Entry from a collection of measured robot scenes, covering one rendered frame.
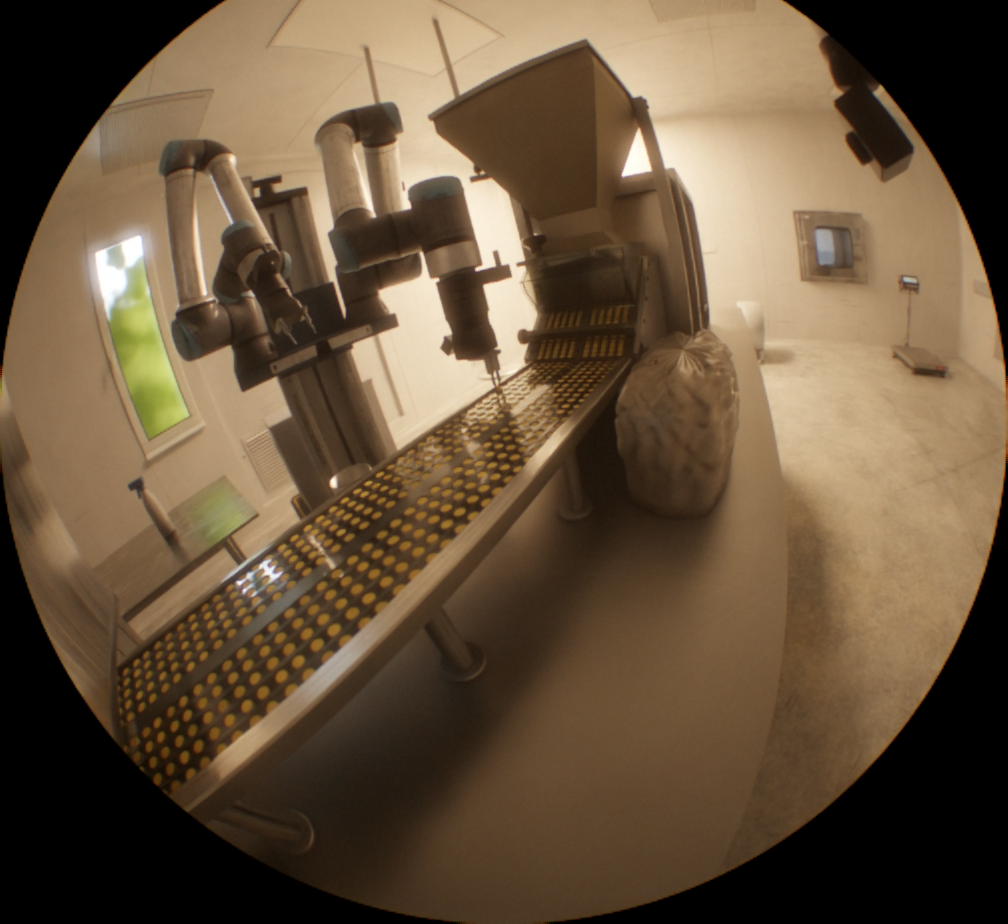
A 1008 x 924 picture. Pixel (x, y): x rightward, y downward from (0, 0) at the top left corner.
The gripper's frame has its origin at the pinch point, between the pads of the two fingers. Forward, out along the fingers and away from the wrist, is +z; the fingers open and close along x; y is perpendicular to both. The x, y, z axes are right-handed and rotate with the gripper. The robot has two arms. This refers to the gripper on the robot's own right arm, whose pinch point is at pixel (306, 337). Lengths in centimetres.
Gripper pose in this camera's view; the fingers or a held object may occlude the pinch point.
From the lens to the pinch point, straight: 77.3
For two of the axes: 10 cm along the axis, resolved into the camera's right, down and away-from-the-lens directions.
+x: -5.3, 5.5, -6.5
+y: -6.1, 2.9, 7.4
